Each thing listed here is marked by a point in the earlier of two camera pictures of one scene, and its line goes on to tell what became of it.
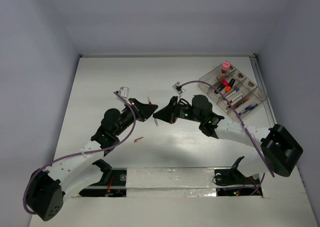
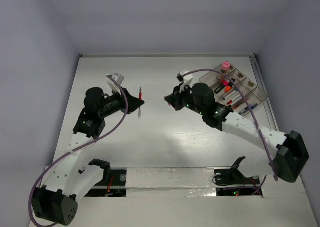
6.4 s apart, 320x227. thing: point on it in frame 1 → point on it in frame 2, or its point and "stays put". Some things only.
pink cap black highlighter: [224, 83] stays put
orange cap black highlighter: [228, 88] stays put
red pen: [150, 102] → [140, 97]
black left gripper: [145, 110] → [133, 103]
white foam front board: [186, 197] stays put
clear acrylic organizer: [243, 95] stays put
